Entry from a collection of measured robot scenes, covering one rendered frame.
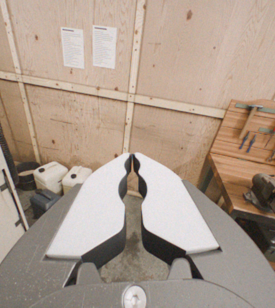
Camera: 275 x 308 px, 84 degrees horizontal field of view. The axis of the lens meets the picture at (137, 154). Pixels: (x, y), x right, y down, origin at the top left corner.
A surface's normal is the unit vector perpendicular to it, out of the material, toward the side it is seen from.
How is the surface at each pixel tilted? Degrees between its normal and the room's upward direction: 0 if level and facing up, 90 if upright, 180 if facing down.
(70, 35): 90
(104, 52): 90
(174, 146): 90
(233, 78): 90
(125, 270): 0
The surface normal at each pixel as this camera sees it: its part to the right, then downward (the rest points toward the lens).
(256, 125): -0.21, 0.46
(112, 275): 0.13, -0.86
